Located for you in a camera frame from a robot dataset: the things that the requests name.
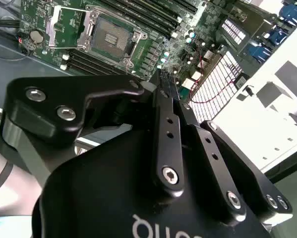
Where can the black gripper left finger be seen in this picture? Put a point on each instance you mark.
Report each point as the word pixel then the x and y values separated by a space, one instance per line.
pixel 101 85

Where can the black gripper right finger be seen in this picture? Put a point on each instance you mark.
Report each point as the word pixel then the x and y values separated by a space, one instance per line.
pixel 225 178

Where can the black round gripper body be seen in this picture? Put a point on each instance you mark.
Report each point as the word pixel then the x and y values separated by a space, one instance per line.
pixel 101 193

